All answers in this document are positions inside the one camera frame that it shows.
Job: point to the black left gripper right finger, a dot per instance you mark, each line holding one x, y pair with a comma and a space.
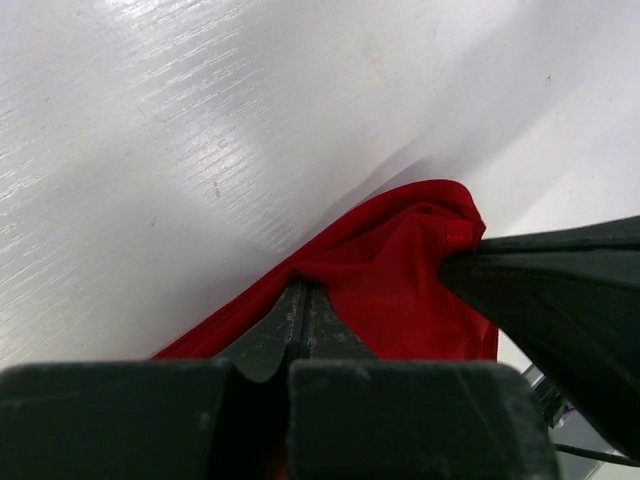
354, 416

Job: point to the red cloth napkin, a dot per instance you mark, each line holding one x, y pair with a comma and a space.
379, 264

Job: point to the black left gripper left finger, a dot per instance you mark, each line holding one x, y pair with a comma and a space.
219, 418

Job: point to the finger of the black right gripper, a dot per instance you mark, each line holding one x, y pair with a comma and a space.
621, 234
576, 316

